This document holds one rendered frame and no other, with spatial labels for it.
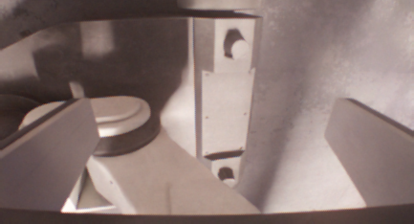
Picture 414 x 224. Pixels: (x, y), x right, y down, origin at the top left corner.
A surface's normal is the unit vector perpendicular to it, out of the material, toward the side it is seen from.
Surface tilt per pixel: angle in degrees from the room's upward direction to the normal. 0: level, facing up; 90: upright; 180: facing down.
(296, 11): 0
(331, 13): 0
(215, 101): 0
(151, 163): 90
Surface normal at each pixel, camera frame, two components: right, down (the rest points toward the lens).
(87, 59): 0.22, 0.47
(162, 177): 0.00, -0.88
